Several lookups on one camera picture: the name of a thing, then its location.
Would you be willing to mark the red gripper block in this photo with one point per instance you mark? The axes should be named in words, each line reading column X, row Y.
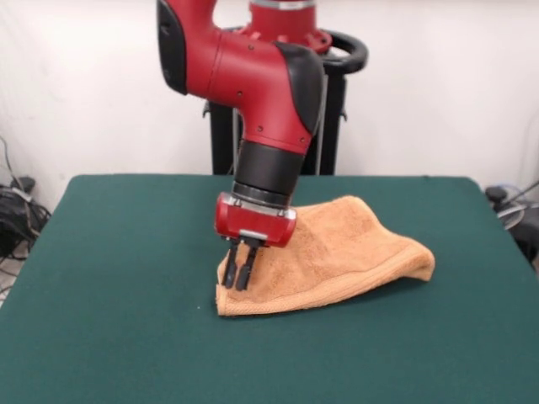
column 252, row 225

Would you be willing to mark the orange terry towel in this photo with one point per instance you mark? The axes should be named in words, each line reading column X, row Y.
column 345, row 252

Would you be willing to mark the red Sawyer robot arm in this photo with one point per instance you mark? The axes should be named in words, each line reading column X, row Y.
column 252, row 76

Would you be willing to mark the dark green table cloth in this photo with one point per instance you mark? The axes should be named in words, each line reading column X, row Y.
column 126, row 252

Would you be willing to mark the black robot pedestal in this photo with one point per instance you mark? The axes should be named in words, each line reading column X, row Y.
column 221, row 143

